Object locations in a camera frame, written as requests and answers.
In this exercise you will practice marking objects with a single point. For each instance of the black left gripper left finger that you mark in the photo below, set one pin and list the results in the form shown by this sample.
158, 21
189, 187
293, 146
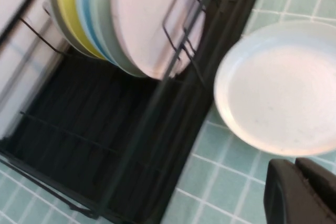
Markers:
286, 197

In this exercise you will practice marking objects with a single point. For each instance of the black plastic drain tray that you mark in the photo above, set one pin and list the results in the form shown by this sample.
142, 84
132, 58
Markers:
92, 98

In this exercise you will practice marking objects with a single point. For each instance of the pale white plate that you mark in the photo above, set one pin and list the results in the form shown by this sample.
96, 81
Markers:
275, 90

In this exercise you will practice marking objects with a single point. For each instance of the green checked tablecloth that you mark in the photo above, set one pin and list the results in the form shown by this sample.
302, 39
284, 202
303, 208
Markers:
223, 187

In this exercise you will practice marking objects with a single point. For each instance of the yellow plate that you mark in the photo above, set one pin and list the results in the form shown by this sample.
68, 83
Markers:
65, 6

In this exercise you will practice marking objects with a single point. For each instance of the light blue plate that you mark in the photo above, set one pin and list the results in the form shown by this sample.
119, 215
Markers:
84, 3

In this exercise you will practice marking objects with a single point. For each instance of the grey plate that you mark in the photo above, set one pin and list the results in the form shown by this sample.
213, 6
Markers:
51, 3

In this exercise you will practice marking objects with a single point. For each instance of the sage green plate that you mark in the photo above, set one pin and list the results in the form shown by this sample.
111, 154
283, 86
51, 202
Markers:
101, 11

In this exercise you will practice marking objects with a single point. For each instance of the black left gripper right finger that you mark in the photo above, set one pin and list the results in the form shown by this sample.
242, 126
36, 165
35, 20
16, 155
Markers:
320, 182

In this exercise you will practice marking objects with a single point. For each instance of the pink plate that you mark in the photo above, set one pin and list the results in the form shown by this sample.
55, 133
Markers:
141, 24

